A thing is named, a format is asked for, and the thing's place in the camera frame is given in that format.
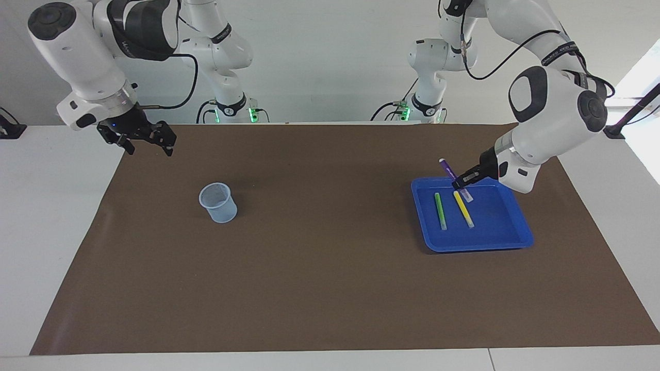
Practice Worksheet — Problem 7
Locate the green pen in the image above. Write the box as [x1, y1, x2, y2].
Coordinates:
[434, 192, 448, 231]

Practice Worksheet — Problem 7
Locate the clear plastic cup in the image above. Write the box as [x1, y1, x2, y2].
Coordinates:
[199, 182, 238, 224]

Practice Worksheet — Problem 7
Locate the black clamp stand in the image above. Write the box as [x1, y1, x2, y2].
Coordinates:
[602, 82, 660, 140]

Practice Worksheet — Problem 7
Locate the blue plastic tray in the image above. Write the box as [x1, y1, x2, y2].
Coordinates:
[411, 175, 534, 253]

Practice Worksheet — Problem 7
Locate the black table mount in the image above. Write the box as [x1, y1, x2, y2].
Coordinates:
[0, 107, 27, 140]

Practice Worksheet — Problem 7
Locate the yellow pen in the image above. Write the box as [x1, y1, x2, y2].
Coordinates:
[453, 191, 475, 228]

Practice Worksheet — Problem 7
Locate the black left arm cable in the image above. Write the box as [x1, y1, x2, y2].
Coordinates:
[459, 0, 617, 98]

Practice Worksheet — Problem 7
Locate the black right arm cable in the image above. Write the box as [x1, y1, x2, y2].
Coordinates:
[139, 15, 199, 110]

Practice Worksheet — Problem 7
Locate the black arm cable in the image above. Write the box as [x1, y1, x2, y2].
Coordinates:
[459, 0, 617, 98]
[139, 15, 199, 110]

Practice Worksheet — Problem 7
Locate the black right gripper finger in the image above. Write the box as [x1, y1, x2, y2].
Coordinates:
[148, 121, 177, 157]
[97, 127, 136, 156]

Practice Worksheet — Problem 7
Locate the purple pen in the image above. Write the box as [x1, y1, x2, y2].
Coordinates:
[439, 158, 474, 203]

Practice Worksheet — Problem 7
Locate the black base cable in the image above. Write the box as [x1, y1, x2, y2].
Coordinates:
[196, 99, 270, 124]
[370, 80, 419, 122]

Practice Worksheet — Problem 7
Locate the brown table mat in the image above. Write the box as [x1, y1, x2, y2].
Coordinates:
[29, 123, 660, 356]

